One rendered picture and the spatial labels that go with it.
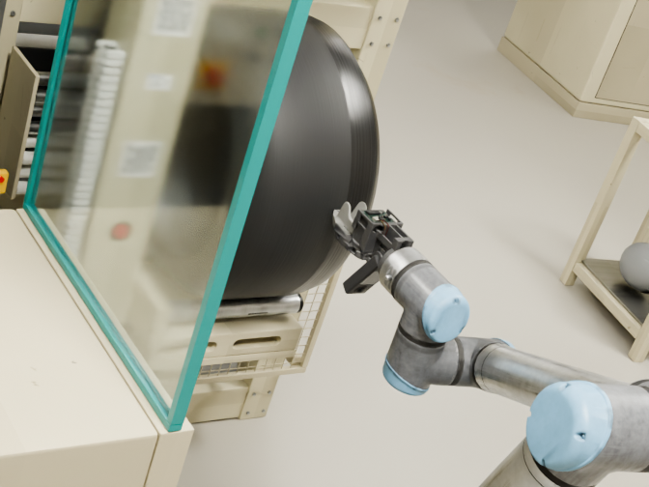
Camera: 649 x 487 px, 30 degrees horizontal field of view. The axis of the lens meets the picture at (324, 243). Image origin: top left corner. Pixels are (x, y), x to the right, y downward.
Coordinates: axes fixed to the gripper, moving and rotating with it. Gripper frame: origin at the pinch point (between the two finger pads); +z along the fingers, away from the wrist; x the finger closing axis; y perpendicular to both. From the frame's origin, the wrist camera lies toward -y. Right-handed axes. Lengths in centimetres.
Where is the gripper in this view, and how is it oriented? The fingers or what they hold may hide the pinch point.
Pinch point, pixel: (338, 216)
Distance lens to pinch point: 231.1
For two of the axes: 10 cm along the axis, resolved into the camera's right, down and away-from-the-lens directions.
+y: 2.9, -8.4, -4.6
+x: -8.2, 0.3, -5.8
